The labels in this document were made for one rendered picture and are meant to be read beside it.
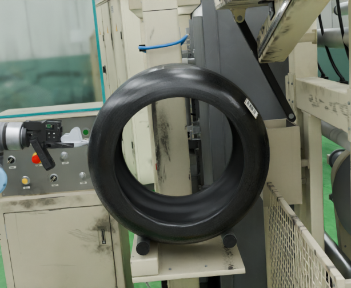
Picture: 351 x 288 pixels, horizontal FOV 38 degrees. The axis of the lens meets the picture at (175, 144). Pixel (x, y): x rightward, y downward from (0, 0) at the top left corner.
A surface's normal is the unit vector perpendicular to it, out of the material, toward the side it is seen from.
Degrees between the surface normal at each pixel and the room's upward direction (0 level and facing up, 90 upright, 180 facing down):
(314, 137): 90
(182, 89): 79
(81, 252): 90
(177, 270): 0
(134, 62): 90
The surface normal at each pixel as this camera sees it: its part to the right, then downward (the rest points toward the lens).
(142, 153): 0.30, 0.17
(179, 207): 0.01, 0.02
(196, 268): -0.08, -0.98
